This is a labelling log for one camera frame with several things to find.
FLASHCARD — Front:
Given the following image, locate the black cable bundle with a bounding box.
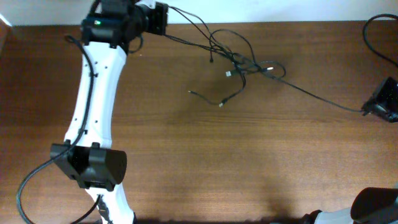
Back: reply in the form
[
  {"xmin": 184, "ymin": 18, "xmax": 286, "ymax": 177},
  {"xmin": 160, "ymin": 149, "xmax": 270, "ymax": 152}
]
[{"xmin": 164, "ymin": 6, "xmax": 369, "ymax": 113}]

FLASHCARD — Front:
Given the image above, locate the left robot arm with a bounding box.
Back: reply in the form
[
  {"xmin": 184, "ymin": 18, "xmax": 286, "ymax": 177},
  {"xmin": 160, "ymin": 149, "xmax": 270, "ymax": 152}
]
[{"xmin": 50, "ymin": 1, "xmax": 169, "ymax": 223}]

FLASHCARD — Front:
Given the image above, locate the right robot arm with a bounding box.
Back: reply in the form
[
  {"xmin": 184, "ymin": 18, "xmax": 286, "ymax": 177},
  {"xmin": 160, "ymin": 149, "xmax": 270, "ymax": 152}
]
[{"xmin": 306, "ymin": 77, "xmax": 397, "ymax": 224}]

